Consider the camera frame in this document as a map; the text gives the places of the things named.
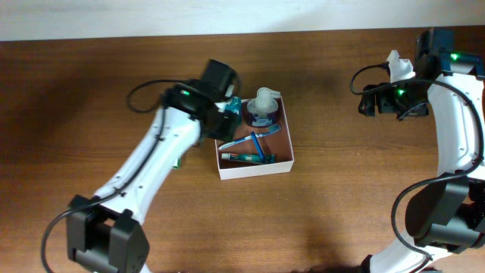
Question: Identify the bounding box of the purple foam soap bottle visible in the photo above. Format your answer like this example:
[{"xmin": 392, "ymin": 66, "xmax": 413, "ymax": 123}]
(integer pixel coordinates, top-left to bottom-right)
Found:
[{"xmin": 246, "ymin": 87, "xmax": 280, "ymax": 127}]

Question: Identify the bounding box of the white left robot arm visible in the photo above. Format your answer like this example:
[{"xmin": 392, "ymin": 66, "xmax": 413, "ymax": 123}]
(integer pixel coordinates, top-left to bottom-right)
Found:
[{"xmin": 66, "ymin": 59, "xmax": 240, "ymax": 272}]

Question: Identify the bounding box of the white teal toothpaste tube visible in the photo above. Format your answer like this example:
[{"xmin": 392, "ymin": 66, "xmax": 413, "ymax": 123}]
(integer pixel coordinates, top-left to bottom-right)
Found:
[{"xmin": 221, "ymin": 153, "xmax": 276, "ymax": 165}]

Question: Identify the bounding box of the blue disposable razor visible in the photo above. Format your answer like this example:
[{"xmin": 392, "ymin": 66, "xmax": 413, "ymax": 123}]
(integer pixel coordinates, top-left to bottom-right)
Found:
[{"xmin": 250, "ymin": 131, "xmax": 275, "ymax": 164}]

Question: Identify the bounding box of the green white soap packet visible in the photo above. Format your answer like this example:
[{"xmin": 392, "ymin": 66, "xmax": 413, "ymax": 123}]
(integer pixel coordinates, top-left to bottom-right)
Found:
[{"xmin": 172, "ymin": 156, "xmax": 183, "ymax": 170}]

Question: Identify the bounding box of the white cardboard box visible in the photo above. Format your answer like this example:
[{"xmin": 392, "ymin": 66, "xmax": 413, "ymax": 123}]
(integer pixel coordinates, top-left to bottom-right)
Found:
[{"xmin": 215, "ymin": 97, "xmax": 295, "ymax": 180}]

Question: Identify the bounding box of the blue white toothbrush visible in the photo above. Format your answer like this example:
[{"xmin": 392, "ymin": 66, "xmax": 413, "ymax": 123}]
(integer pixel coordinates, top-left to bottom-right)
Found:
[{"xmin": 217, "ymin": 124, "xmax": 282, "ymax": 150}]

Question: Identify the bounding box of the teal mouthwash bottle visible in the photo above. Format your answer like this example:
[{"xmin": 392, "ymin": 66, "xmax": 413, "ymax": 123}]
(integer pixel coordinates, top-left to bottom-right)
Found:
[{"xmin": 224, "ymin": 96, "xmax": 242, "ymax": 116}]

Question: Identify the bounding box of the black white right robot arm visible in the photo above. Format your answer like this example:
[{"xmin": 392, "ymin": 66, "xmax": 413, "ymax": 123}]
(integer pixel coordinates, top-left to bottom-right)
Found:
[{"xmin": 358, "ymin": 28, "xmax": 484, "ymax": 272}]

